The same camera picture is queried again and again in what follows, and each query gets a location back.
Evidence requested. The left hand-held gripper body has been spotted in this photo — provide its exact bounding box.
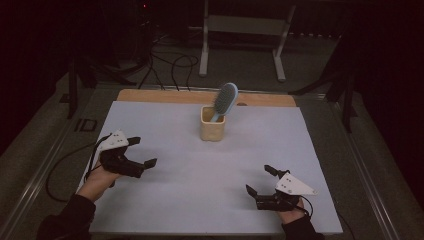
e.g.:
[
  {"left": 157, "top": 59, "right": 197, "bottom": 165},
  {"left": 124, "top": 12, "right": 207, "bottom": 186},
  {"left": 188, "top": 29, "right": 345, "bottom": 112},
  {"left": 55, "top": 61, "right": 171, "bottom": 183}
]
[{"left": 95, "top": 129, "right": 146, "bottom": 179}]

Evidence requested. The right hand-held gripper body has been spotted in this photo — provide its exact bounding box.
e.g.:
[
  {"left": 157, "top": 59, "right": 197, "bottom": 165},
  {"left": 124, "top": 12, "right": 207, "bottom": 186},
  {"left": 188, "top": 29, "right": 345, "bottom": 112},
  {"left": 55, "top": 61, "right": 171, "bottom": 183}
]
[{"left": 255, "top": 171, "right": 318, "bottom": 213}]

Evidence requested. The beige square cup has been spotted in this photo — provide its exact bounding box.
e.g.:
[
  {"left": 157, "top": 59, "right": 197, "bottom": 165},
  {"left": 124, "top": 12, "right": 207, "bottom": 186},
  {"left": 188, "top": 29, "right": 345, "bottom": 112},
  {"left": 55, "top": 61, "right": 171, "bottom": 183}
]
[{"left": 199, "top": 105, "right": 227, "bottom": 142}]

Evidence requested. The light blue hairbrush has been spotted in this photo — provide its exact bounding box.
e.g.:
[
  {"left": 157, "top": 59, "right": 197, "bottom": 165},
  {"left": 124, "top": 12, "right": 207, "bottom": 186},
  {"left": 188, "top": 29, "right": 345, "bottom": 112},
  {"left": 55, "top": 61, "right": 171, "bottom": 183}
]
[{"left": 209, "top": 82, "right": 240, "bottom": 123}]

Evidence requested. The person's right hand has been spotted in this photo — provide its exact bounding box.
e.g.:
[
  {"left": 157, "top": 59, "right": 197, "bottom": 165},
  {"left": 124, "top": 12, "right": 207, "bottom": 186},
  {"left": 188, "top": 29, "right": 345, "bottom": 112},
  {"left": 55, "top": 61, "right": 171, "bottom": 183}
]
[{"left": 277, "top": 198, "right": 309, "bottom": 225}]

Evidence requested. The person's left hand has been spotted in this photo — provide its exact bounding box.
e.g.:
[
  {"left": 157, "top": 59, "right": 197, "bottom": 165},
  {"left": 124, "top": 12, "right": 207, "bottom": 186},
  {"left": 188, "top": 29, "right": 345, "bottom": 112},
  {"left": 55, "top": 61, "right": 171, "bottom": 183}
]
[{"left": 77, "top": 159, "right": 121, "bottom": 203}]

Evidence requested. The pale blue table mat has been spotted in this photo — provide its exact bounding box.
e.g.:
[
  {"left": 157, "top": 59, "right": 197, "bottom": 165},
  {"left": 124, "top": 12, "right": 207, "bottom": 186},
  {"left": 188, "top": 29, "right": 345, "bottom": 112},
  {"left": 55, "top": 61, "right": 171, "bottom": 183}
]
[{"left": 78, "top": 100, "right": 344, "bottom": 236}]

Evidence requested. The black metal stand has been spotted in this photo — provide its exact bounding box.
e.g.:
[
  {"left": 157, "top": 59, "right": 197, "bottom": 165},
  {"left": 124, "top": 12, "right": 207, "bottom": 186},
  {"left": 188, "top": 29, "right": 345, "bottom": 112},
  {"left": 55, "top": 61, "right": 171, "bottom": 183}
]
[
  {"left": 288, "top": 33, "right": 360, "bottom": 134},
  {"left": 65, "top": 54, "right": 138, "bottom": 120}
]

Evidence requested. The white metal stand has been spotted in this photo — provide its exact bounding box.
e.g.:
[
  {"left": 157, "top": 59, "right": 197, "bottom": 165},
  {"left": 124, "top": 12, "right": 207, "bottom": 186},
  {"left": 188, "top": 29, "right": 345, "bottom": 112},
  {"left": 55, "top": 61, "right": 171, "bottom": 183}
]
[{"left": 198, "top": 0, "right": 297, "bottom": 83}]

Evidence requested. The black floor bracket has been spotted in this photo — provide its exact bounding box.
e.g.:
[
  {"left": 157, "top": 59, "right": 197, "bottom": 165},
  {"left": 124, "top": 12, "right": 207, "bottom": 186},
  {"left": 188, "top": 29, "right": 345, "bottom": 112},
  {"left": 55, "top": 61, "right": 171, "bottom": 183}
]
[{"left": 74, "top": 118, "right": 99, "bottom": 133}]

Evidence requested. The left hand-held gripper cable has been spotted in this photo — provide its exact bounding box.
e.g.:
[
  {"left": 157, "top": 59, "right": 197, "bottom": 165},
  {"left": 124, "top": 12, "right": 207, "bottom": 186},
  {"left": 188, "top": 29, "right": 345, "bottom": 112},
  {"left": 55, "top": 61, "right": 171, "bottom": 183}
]
[{"left": 45, "top": 133, "right": 113, "bottom": 203}]

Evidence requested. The hand-held gripper cable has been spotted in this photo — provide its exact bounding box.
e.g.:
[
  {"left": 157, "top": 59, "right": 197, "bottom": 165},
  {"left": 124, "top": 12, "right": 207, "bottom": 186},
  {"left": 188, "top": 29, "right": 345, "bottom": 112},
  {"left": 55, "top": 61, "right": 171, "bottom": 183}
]
[
  {"left": 298, "top": 194, "right": 356, "bottom": 240},
  {"left": 45, "top": 133, "right": 113, "bottom": 203}
]

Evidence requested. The black floor cable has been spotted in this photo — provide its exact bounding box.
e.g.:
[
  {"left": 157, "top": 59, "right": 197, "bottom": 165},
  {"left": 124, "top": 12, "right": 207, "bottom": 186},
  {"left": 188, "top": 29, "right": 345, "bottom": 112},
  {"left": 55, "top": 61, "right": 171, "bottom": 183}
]
[
  {"left": 137, "top": 33, "right": 167, "bottom": 91},
  {"left": 171, "top": 54, "right": 200, "bottom": 92}
]

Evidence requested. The right hand-held gripper cable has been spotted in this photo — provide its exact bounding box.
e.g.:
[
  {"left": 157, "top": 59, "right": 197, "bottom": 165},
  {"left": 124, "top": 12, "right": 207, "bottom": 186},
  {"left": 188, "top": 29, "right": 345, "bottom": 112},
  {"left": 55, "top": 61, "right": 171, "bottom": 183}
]
[{"left": 298, "top": 194, "right": 356, "bottom": 240}]

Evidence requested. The metal floor rail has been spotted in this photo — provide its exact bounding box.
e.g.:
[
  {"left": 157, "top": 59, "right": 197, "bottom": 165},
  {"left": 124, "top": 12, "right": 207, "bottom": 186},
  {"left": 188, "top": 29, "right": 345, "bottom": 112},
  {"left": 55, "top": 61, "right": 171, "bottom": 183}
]
[
  {"left": 328, "top": 98, "right": 403, "bottom": 240},
  {"left": 0, "top": 118, "right": 79, "bottom": 240}
]

